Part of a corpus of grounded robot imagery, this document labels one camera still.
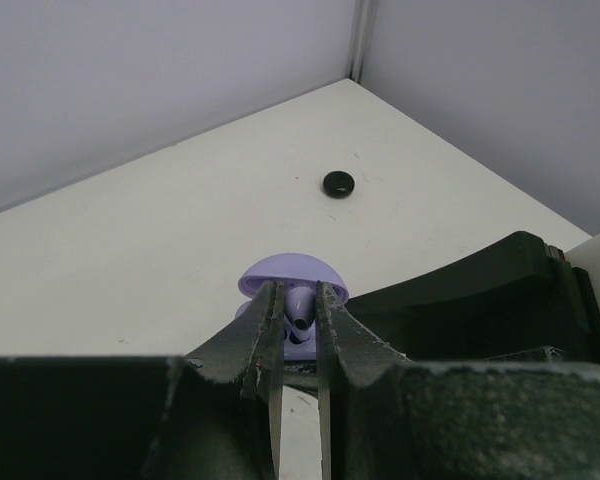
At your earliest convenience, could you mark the lilac charging case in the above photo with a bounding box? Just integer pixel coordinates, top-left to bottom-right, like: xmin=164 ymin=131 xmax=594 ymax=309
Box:
xmin=238 ymin=253 xmax=349 ymax=362

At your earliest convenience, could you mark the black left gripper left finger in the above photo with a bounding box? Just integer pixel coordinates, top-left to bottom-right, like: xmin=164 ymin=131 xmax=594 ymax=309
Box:
xmin=0 ymin=281 xmax=284 ymax=479

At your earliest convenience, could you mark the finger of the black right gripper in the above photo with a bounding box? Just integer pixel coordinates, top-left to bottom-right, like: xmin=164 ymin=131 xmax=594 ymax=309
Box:
xmin=347 ymin=230 xmax=556 ymax=321
xmin=359 ymin=310 xmax=590 ymax=361

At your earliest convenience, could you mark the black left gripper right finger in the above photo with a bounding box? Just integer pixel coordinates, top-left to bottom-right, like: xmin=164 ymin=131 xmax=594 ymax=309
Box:
xmin=315 ymin=283 xmax=600 ymax=479

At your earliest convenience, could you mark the metal corner frame post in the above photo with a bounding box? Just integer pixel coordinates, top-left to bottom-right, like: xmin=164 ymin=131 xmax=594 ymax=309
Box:
xmin=346 ymin=0 xmax=380 ymax=83

